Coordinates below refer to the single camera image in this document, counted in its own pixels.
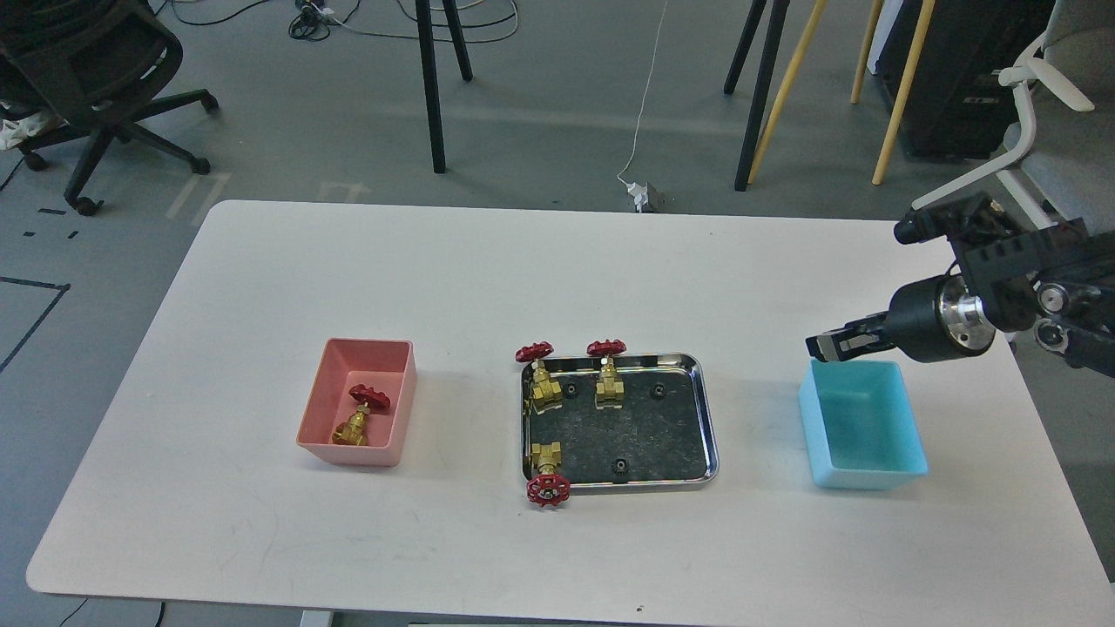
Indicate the yellow wooden leg left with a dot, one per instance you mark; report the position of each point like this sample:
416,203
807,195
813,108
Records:
786,85

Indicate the pink plastic box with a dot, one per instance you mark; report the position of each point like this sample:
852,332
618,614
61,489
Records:
386,365

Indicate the black stand legs right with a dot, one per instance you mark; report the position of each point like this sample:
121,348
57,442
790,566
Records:
766,68

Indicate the brass valve bottom left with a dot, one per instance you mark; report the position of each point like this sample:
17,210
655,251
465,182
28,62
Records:
547,488

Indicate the yellow wooden leg right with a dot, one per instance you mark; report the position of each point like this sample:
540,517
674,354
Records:
908,78

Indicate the yellow wooden leg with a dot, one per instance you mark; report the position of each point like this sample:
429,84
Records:
786,85
908,78

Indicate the black office chair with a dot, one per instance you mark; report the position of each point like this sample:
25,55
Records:
101,67

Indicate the white grey chair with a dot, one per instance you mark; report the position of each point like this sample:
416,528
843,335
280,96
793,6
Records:
1062,87

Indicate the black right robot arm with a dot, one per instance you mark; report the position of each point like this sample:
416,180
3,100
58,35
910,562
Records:
1055,281

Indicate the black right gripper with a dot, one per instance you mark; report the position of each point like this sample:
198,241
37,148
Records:
931,320

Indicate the blue plastic box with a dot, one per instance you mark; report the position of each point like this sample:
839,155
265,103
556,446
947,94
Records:
859,428

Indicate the brass valve red handle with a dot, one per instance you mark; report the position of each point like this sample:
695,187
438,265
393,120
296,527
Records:
353,431

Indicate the brass valve top left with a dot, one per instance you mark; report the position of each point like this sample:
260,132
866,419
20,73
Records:
545,392

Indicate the black cabinet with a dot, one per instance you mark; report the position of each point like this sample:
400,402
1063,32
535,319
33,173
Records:
956,108

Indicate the white power adapter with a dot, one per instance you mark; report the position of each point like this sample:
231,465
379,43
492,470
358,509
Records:
645,198

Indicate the stainless steel tray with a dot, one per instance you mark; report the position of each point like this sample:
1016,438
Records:
668,444

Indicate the brass valve top right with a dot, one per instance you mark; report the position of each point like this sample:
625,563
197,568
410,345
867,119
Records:
610,389

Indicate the black tripod legs left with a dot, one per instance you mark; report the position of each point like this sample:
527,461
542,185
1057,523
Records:
429,72

